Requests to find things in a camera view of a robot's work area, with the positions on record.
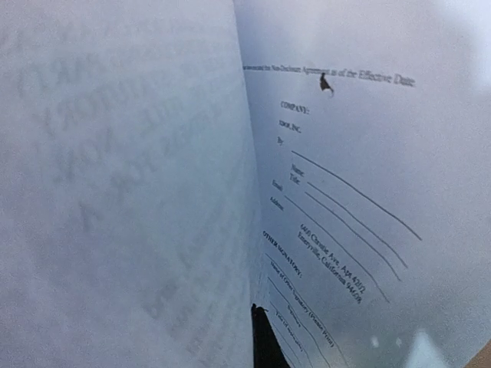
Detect white text page sheet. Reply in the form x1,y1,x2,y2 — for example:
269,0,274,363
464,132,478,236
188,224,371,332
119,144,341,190
1,1,261,367

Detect brown plastic folder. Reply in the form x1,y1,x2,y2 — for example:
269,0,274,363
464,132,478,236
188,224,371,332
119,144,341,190
464,343,491,368

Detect white signature page sheet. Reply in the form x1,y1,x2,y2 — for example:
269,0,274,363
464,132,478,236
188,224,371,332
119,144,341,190
236,1,490,367

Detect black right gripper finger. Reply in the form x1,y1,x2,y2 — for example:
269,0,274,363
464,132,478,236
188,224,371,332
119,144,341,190
251,304,290,368

